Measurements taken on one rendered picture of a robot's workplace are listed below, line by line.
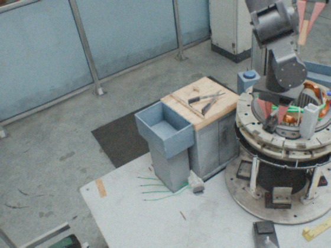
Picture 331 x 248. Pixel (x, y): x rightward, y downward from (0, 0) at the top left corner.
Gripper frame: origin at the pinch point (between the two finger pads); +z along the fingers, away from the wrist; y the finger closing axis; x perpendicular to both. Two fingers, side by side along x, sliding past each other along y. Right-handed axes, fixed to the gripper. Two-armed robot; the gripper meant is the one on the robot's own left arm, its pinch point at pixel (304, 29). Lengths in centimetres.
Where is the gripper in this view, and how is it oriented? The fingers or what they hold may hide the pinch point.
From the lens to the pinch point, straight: 85.1
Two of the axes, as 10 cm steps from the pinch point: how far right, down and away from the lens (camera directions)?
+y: 9.1, 2.4, -3.4
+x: 4.1, -3.4, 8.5
